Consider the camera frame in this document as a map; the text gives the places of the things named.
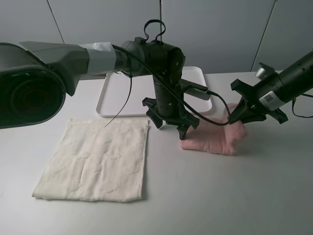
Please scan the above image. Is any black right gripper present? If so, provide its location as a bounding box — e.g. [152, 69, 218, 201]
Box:
[229, 73, 288, 124]

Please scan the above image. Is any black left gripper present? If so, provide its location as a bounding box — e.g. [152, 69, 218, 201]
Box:
[142, 78, 200, 140]

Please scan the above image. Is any pink towel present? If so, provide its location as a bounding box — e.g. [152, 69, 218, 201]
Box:
[179, 102, 249, 157]

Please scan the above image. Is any cream white towel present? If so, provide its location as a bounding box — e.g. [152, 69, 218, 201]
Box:
[32, 118, 150, 202]

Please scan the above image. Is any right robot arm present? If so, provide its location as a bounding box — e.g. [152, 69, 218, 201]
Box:
[229, 52, 313, 124]

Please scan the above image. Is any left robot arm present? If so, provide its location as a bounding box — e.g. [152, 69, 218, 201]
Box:
[0, 37, 200, 140]

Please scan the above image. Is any white rectangular plastic tray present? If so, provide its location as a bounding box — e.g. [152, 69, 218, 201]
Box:
[96, 67, 212, 118]

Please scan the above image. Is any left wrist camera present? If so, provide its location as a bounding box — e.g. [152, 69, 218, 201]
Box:
[179, 79, 211, 100]

